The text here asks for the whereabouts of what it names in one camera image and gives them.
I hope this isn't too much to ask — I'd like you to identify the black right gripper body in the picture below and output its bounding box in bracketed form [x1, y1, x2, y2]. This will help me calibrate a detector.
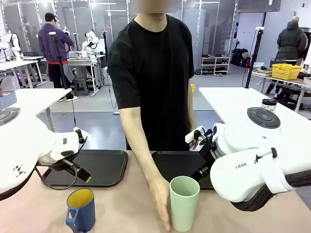
[197, 140, 219, 171]

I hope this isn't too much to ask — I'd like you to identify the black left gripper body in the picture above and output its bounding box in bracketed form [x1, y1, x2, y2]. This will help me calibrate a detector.
[38, 157, 80, 172]

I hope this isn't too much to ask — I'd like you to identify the light green plastic cup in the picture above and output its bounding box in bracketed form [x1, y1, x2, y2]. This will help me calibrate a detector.
[169, 176, 201, 233]

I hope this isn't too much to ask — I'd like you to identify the person's right forearm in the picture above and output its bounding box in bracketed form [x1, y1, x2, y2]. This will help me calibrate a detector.
[120, 106, 169, 185]

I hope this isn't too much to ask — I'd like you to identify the person's right hand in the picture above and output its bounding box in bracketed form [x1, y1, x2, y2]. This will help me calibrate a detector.
[148, 177, 172, 232]

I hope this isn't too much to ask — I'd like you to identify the black plastic tray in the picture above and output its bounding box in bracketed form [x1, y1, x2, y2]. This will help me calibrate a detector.
[151, 150, 216, 190]
[40, 150, 129, 187]

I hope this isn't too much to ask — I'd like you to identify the blue mug with yellow inside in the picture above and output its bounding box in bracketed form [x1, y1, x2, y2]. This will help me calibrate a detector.
[65, 188, 96, 233]

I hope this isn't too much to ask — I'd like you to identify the large white table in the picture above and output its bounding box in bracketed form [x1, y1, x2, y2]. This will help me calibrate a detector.
[198, 86, 311, 156]

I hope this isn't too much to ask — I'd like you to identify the white table with grey leg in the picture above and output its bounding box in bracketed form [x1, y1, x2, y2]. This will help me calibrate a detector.
[14, 88, 73, 133]

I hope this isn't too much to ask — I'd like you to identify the white travel cup black lid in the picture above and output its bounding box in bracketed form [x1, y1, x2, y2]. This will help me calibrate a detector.
[261, 99, 278, 114]

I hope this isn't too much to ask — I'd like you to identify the grey plastic stool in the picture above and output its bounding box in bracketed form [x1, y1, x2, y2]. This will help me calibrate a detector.
[72, 77, 90, 97]

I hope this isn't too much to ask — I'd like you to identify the blue box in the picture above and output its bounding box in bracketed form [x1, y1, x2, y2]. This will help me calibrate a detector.
[0, 90, 17, 110]

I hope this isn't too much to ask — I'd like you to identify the person's black t-shirt torso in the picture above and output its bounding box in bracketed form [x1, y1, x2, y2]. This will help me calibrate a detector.
[107, 14, 195, 151]

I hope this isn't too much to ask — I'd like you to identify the white shoe rack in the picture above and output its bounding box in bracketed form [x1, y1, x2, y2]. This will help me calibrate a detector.
[200, 56, 231, 75]

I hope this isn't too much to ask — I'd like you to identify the pile of black bags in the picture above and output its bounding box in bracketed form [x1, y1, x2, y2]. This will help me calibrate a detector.
[230, 48, 251, 68]

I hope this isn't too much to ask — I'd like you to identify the background table under basket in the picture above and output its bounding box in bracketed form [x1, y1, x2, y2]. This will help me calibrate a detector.
[251, 67, 311, 113]

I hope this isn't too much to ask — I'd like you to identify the cluttered background workbench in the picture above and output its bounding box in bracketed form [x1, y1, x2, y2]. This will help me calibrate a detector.
[67, 51, 106, 94]

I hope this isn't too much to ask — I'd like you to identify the tall black pole white head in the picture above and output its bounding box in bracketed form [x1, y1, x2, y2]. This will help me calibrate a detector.
[244, 27, 265, 89]

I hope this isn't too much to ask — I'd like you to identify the white background desk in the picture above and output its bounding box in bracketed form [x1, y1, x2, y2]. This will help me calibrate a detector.
[0, 55, 48, 89]

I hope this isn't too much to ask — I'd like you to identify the yellow plastic basket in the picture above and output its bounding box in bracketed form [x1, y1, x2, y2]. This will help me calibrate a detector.
[271, 63, 303, 81]

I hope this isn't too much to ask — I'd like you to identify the person in purple jacket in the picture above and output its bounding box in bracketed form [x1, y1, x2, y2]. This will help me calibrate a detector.
[38, 12, 78, 101]

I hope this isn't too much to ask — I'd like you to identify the white background humanoid robot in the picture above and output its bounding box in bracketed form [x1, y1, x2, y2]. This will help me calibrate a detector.
[0, 30, 23, 61]

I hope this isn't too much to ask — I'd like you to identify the person in dark puffer coat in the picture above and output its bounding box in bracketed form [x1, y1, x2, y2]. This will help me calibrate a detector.
[266, 16, 309, 98]

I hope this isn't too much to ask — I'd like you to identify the person's neck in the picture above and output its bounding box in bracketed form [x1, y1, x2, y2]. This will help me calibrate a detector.
[133, 12, 169, 33]

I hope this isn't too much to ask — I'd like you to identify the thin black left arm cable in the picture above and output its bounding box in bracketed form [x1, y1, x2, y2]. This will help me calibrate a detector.
[35, 135, 88, 191]

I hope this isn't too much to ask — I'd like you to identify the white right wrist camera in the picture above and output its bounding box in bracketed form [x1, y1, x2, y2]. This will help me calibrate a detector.
[185, 126, 205, 146]

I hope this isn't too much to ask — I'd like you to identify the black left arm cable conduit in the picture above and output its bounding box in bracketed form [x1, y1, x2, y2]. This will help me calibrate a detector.
[0, 167, 37, 201]

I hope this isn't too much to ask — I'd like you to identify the black camera pole white head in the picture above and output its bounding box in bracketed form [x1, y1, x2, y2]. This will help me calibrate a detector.
[48, 31, 70, 90]

